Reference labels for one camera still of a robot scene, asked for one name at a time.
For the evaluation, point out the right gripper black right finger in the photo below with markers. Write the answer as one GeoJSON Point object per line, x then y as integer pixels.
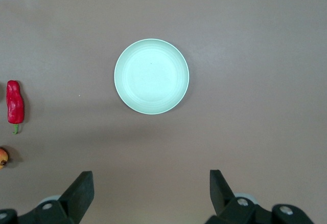
{"type": "Point", "coordinates": [222, 198]}

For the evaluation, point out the brown table cloth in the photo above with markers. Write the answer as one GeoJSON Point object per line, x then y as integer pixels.
{"type": "Point", "coordinates": [242, 55]}

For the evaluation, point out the pale green round plate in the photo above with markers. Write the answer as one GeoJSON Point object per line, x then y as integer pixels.
{"type": "Point", "coordinates": [151, 77]}

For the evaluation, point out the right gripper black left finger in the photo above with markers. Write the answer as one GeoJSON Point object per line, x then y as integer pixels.
{"type": "Point", "coordinates": [76, 196]}

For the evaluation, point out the red chili pepper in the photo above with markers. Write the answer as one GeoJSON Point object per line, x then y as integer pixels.
{"type": "Point", "coordinates": [15, 106]}

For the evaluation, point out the red round fruit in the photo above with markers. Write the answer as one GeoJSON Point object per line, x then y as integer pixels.
{"type": "Point", "coordinates": [3, 157]}

